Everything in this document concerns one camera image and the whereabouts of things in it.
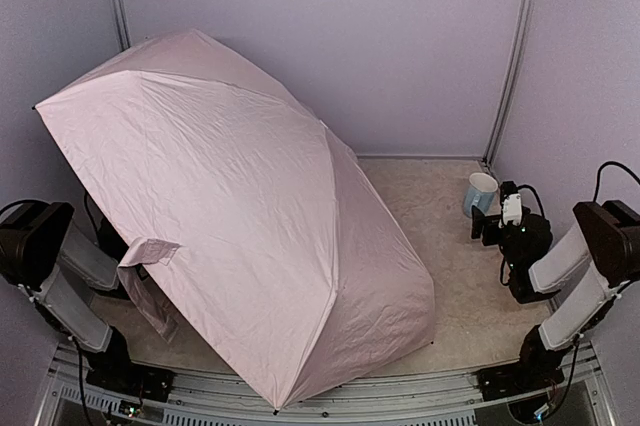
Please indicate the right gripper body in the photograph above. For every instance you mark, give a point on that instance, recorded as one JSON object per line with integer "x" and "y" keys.
{"x": 489, "y": 222}

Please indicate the pink folding umbrella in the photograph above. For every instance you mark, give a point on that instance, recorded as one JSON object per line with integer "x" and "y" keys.
{"x": 250, "y": 214}

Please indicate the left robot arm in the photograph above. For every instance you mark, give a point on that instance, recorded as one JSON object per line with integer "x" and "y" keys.
{"x": 46, "y": 256}

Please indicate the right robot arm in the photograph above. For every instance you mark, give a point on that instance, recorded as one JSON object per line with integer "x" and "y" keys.
{"x": 599, "y": 255}

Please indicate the light blue mug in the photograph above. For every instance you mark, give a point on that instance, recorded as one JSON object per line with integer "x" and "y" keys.
{"x": 480, "y": 193}

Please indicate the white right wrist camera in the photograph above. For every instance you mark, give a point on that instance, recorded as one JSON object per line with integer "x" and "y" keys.
{"x": 511, "y": 204}

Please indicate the right aluminium frame post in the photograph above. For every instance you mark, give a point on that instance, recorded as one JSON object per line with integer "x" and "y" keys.
{"x": 517, "y": 53}

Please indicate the front aluminium rail base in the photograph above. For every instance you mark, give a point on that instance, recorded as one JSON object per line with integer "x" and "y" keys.
{"x": 454, "y": 397}

